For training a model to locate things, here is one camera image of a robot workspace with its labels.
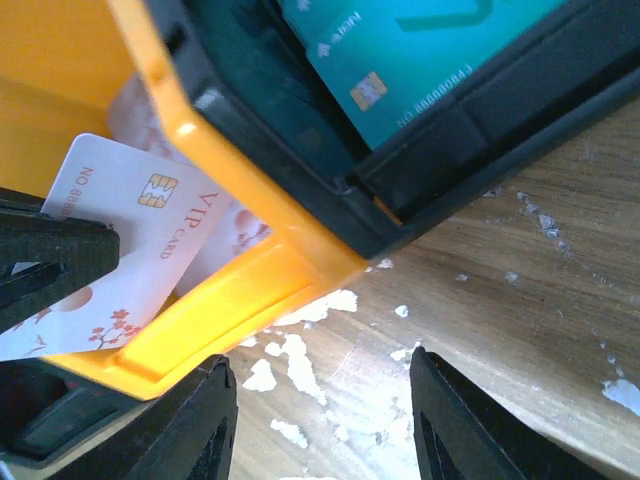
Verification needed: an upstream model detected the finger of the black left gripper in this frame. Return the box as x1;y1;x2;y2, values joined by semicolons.
1;188;120;332

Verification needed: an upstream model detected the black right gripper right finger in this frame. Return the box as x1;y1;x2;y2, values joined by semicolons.
409;347;604;480

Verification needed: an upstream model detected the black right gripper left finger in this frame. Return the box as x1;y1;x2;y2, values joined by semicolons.
52;355;238;480

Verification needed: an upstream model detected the white VIP blossom card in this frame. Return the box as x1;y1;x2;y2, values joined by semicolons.
1;134;231;360

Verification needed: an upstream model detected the black three-compartment card tray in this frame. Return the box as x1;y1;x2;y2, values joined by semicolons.
147;1;639;259

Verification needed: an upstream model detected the white card stack in bin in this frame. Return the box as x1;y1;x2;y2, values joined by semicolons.
107;75;271;296

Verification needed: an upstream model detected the orange middle tray bin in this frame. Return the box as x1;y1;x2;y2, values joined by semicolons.
1;1;365;400

